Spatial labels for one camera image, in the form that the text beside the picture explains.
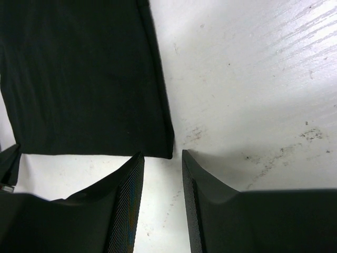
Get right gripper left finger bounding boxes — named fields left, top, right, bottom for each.
left=1, top=153, right=145, bottom=252

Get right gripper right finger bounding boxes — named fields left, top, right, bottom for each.
left=182, top=150, right=336, bottom=252

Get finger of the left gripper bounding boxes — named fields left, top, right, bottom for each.
left=1, top=144, right=21, bottom=192

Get black tank top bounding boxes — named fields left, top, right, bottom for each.
left=1, top=1, right=174, bottom=159

